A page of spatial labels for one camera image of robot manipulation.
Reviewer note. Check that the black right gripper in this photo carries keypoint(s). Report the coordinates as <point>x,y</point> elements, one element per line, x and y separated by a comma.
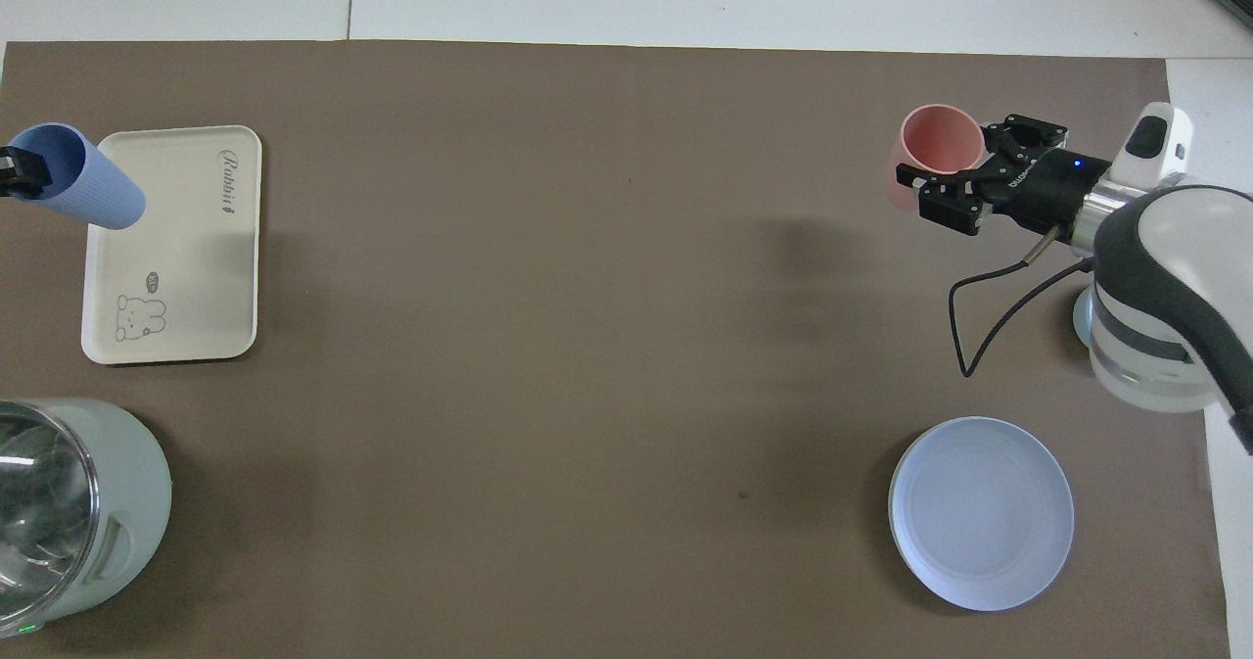
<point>1047,189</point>

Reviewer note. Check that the pink cup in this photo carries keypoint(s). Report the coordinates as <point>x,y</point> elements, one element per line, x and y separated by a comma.
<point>940,140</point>

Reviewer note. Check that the blue ribbed cup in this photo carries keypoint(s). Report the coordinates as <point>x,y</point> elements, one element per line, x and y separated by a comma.
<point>83,177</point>

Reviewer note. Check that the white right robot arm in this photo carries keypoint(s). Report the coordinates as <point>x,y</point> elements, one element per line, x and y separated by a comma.
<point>1165,287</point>

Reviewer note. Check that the cream rabbit print tray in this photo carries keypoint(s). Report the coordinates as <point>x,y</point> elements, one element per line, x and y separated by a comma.
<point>186,277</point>

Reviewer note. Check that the light blue bowl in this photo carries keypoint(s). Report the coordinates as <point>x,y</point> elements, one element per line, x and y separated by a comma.
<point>1083,318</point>

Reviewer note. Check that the glass pot lid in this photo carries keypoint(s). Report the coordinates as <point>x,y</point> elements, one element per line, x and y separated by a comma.
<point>44,512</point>

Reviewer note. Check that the pale blue plate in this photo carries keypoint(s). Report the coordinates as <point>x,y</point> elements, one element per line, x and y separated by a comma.
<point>981,514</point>

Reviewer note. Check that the pale green cooking pot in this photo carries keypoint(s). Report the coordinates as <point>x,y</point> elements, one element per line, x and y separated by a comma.
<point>132,502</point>

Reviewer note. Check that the brown table mat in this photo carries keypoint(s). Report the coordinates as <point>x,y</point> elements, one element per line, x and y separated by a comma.
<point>607,346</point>

